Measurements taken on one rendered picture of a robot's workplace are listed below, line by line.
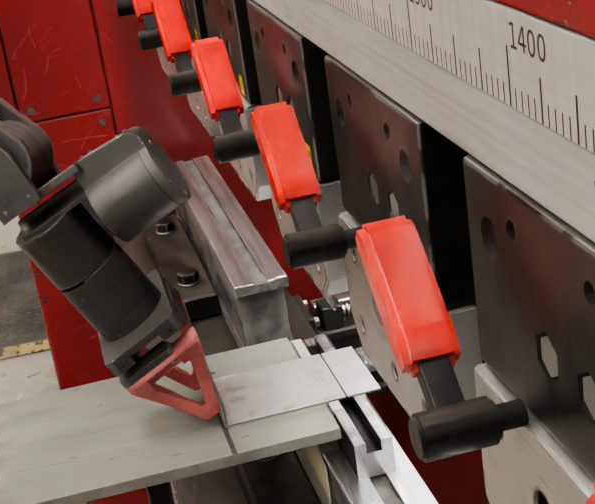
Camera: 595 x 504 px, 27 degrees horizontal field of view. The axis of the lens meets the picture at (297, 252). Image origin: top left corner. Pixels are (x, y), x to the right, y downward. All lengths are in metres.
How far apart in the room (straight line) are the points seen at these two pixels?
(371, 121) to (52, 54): 1.25
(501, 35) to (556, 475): 0.15
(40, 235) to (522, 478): 0.53
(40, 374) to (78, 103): 1.81
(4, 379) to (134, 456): 2.59
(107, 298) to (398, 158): 0.44
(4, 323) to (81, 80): 2.15
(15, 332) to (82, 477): 2.85
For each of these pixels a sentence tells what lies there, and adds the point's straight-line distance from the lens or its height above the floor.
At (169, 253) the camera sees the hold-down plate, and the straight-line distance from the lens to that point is 1.65.
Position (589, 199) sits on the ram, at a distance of 0.37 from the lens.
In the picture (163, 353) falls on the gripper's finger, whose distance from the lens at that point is 0.95.
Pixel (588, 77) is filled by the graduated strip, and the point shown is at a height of 1.39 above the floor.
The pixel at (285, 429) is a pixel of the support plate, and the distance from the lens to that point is 0.99.
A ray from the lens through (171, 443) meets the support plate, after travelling 1.00.
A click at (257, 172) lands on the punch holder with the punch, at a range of 0.93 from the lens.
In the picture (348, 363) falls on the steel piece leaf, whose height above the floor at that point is 1.00.
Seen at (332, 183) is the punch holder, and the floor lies 1.25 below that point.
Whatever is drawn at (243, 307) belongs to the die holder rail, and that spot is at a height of 0.94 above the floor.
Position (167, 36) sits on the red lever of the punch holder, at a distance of 1.03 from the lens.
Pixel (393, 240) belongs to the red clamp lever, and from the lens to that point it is 0.48.
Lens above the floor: 1.49
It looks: 22 degrees down
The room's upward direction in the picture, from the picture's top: 8 degrees counter-clockwise
